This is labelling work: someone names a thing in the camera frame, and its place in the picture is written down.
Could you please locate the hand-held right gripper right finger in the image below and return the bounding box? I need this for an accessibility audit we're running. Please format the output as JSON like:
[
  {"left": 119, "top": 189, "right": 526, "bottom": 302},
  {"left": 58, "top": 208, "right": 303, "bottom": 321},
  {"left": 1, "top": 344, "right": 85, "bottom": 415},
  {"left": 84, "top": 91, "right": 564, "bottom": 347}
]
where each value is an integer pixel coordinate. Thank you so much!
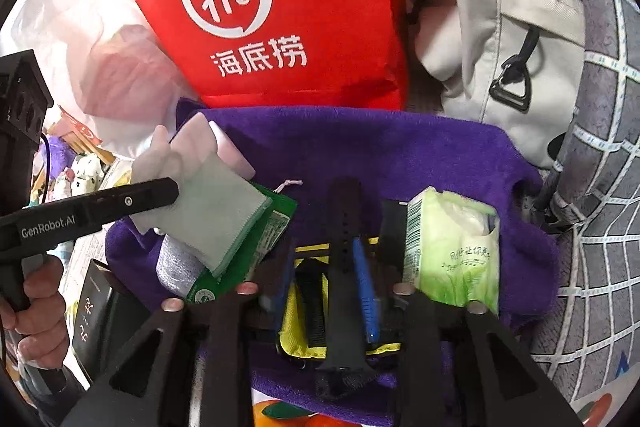
[{"left": 352, "top": 227, "right": 583, "bottom": 427}]

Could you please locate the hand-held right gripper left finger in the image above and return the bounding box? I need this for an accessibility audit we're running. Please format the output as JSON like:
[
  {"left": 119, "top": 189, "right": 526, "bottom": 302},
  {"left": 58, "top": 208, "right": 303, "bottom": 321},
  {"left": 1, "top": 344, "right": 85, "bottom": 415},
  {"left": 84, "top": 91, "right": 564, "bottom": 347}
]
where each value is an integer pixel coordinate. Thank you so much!
[{"left": 60, "top": 242, "right": 296, "bottom": 427}]

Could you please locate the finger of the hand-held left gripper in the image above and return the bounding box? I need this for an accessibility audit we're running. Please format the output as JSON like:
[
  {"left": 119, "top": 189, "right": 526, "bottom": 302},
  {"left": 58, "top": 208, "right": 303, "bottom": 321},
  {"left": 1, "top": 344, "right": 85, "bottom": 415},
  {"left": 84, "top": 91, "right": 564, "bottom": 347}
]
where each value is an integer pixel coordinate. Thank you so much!
[{"left": 87, "top": 179, "right": 180, "bottom": 228}]

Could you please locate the yellow black pouch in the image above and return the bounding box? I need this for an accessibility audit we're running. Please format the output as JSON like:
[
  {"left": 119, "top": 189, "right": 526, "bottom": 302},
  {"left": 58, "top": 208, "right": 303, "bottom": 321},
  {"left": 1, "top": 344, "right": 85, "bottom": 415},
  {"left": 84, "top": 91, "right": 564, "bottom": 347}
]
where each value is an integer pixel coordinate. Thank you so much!
[{"left": 276, "top": 242, "right": 402, "bottom": 359}]

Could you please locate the white cloth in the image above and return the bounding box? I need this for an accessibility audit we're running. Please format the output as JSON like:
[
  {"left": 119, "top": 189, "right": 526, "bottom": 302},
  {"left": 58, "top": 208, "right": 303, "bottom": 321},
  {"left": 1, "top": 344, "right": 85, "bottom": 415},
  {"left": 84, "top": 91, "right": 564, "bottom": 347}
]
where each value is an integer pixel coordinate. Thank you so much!
[{"left": 131, "top": 111, "right": 223, "bottom": 195}]

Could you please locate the black watch strap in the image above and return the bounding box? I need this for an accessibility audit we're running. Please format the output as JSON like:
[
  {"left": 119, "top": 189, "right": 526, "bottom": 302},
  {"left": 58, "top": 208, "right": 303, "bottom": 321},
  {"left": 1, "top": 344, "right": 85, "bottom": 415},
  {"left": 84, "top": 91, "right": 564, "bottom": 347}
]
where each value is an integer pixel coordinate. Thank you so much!
[{"left": 314, "top": 178, "right": 377, "bottom": 403}]

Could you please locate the green packet of cloths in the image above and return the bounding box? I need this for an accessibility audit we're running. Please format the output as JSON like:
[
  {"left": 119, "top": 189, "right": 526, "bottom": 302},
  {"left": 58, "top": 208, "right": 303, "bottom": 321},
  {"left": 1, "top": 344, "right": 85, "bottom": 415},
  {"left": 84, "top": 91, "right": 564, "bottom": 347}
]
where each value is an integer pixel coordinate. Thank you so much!
[{"left": 129, "top": 157, "right": 299, "bottom": 306}]

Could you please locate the green tissue packet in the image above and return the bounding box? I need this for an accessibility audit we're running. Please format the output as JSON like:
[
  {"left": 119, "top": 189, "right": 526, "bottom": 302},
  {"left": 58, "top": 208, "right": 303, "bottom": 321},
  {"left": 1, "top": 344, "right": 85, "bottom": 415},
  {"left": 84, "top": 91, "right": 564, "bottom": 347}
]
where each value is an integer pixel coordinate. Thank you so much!
[{"left": 402, "top": 187, "right": 501, "bottom": 315}]

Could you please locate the person's left hand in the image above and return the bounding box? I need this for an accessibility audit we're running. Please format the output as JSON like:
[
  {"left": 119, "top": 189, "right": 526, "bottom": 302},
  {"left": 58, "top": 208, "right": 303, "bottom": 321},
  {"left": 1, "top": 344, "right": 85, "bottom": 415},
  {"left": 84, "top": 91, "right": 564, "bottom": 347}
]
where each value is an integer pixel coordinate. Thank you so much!
[{"left": 2, "top": 257, "right": 69, "bottom": 365}]

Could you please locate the white spotted plush toy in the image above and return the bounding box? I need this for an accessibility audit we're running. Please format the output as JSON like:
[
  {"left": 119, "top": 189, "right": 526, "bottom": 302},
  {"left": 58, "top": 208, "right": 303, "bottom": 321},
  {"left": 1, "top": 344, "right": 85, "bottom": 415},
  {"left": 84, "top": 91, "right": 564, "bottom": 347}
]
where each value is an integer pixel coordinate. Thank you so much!
[{"left": 67, "top": 152, "right": 106, "bottom": 195}]

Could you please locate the white plastic bag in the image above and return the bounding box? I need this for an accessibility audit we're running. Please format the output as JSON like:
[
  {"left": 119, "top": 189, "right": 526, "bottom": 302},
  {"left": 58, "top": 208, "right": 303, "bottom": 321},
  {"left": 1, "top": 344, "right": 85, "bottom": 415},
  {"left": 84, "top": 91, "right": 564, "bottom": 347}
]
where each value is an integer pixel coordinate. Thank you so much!
[{"left": 7, "top": 0, "right": 201, "bottom": 160}]

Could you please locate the fruit-print tablecloth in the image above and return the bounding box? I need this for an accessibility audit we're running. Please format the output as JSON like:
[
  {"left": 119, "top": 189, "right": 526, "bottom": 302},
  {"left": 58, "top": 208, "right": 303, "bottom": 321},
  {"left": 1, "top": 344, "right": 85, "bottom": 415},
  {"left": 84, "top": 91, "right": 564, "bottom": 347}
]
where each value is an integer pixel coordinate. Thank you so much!
[{"left": 60, "top": 227, "right": 633, "bottom": 427}]

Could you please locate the brown rectangular box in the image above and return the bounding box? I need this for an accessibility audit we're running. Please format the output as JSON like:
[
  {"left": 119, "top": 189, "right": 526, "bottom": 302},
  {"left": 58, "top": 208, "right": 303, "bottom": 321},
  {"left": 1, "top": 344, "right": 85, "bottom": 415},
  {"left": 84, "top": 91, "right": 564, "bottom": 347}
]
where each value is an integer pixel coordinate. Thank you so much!
[{"left": 70, "top": 258, "right": 151, "bottom": 383}]

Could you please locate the purple towel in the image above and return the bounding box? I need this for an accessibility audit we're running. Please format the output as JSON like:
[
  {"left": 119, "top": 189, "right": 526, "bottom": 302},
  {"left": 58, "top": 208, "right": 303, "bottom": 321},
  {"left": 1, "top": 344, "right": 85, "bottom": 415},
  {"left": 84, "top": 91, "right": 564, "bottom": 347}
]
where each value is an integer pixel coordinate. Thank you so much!
[{"left": 104, "top": 99, "right": 561, "bottom": 427}]

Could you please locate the red paper bag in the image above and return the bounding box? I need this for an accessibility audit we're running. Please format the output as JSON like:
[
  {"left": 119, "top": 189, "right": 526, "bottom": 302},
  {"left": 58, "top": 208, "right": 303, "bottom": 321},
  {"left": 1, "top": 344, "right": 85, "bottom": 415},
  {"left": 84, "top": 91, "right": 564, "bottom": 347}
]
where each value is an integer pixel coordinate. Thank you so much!
[{"left": 108, "top": 0, "right": 408, "bottom": 110}]

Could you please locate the grey checked cushion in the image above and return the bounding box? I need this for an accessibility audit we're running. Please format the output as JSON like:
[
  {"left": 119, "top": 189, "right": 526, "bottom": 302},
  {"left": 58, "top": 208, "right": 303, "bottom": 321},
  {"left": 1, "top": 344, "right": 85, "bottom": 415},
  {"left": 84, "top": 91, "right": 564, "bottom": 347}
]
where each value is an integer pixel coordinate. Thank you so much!
[{"left": 530, "top": 0, "right": 640, "bottom": 408}]

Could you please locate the beige fabric bag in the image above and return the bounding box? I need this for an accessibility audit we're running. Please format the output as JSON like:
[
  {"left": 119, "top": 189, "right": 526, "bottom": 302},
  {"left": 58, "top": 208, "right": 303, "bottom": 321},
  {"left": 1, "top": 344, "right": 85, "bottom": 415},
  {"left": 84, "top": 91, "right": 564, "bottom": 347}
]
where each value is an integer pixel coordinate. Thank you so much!
[{"left": 405, "top": 0, "right": 587, "bottom": 170}]

